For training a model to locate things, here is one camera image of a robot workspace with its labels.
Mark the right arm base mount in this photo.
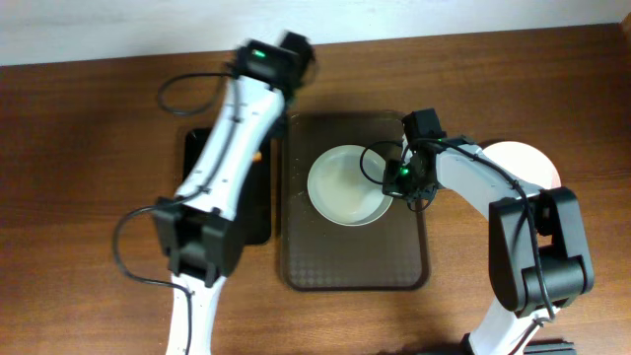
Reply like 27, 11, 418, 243
460, 333, 577, 355

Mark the large brown serving tray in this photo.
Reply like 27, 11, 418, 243
280, 110, 430, 292

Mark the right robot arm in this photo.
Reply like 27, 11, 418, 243
382, 108, 595, 355

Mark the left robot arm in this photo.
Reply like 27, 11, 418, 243
152, 32, 316, 354

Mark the small black tray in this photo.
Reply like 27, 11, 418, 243
181, 128, 272, 246

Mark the white plate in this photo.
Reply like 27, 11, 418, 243
307, 145, 393, 227
483, 141, 562, 189

